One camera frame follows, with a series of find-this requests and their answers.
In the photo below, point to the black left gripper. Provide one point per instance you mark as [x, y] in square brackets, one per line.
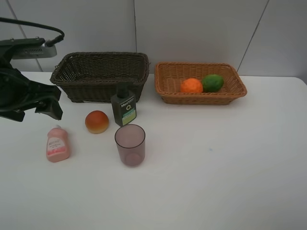
[18, 94]

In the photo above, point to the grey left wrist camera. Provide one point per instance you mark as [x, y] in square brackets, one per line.
[29, 48]

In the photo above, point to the dark green pump bottle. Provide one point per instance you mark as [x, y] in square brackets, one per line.
[123, 105]

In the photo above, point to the pink detergent bottle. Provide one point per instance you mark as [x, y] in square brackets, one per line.
[58, 145]

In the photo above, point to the tan wicker basket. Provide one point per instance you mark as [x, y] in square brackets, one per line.
[169, 76]

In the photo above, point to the purple translucent plastic cup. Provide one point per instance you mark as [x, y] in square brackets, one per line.
[130, 142]

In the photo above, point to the green lime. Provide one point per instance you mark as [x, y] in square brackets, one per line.
[212, 83]

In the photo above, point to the dark brown wicker basket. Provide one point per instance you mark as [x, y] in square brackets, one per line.
[93, 76]

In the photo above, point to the orange tangerine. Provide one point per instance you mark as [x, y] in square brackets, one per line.
[191, 85]

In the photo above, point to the red orange bun toy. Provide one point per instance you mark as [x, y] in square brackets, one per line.
[96, 122]

